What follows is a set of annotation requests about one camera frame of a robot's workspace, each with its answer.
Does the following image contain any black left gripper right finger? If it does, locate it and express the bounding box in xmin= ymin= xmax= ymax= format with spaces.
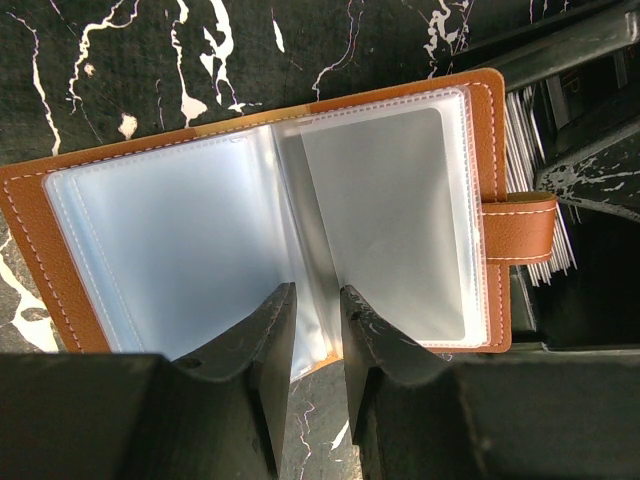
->
xmin=339 ymin=284 xmax=456 ymax=446

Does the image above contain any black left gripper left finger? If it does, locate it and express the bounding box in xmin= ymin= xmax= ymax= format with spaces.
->
xmin=172 ymin=283 xmax=297 ymax=479

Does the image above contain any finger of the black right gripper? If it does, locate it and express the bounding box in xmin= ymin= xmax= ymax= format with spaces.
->
xmin=535 ymin=127 xmax=639 ymax=222

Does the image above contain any black plastic card box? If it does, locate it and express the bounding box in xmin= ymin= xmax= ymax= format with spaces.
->
xmin=451 ymin=1 xmax=639 ymax=355

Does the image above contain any brown leather card holder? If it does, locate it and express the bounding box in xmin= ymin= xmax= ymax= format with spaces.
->
xmin=1 ymin=68 xmax=557 ymax=379

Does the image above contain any black credit card stack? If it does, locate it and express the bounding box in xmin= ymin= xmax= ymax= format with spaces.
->
xmin=505 ymin=85 xmax=577 ymax=287

